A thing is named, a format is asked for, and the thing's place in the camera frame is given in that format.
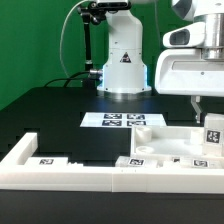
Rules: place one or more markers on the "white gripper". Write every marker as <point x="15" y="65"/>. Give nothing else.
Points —
<point x="184" y="72"/>

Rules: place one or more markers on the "white square tabletop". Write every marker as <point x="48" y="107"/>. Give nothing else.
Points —
<point x="167" y="140"/>

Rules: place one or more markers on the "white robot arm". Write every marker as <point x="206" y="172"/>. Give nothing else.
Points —
<point x="124" y="73"/>

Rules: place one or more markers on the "white tag sheet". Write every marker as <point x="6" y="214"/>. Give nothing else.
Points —
<point x="121" y="120"/>

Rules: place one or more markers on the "white U-shaped obstacle fence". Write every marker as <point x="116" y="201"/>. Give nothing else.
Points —
<point x="17" y="173"/>

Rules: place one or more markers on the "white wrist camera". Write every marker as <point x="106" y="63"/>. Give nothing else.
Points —
<point x="196" y="35"/>

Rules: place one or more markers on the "black camera pole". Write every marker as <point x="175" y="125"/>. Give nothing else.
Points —
<point x="90" y="14"/>

